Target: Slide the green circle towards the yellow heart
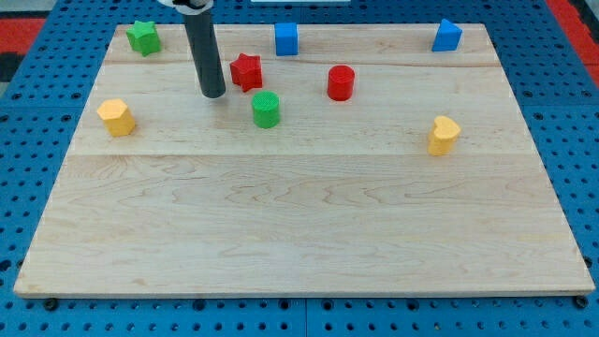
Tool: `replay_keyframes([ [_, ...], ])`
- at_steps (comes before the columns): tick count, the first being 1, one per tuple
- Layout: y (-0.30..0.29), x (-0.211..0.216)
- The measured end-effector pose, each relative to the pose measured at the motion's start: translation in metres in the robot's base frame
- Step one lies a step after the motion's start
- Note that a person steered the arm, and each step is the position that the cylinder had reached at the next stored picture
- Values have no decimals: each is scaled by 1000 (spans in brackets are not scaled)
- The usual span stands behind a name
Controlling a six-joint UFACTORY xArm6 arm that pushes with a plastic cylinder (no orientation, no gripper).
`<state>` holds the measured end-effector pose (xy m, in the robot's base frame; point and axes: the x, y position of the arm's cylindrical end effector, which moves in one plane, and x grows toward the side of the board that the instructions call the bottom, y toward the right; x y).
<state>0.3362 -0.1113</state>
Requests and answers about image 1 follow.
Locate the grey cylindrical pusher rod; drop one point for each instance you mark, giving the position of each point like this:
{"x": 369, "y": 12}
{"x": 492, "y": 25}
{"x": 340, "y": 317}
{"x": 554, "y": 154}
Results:
{"x": 204, "y": 48}

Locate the blue triangle block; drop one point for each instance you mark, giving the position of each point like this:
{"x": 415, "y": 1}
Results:
{"x": 447, "y": 37}

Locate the green cylinder block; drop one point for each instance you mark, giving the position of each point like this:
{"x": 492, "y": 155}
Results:
{"x": 266, "y": 109}

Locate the red star block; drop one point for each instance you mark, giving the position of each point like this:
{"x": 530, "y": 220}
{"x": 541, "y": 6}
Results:
{"x": 246, "y": 72}

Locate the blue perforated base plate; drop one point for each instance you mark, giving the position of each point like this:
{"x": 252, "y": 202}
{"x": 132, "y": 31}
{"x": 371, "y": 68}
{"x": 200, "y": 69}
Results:
{"x": 552, "y": 83}

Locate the wooden board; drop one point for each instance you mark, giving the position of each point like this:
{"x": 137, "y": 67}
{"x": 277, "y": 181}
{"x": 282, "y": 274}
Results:
{"x": 341, "y": 199}

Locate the blue cube block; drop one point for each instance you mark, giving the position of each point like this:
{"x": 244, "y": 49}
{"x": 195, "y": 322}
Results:
{"x": 286, "y": 38}

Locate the yellow heart block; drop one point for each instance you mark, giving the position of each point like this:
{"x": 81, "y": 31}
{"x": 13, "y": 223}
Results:
{"x": 443, "y": 135}

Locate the green star block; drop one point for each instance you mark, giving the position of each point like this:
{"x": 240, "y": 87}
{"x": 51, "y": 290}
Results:
{"x": 143, "y": 38}

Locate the yellow hexagon block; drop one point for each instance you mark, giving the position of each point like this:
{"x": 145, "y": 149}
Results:
{"x": 116, "y": 117}

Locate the red cylinder block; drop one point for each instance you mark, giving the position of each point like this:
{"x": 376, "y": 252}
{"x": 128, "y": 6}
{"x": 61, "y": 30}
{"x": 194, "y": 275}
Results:
{"x": 341, "y": 79}

